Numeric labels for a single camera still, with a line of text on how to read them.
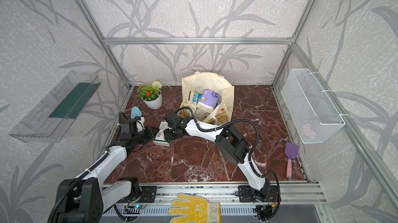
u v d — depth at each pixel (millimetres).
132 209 722
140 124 715
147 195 722
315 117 607
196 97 946
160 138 866
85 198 408
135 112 1052
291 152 869
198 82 912
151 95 969
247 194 725
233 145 522
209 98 903
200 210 692
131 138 670
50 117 642
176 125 691
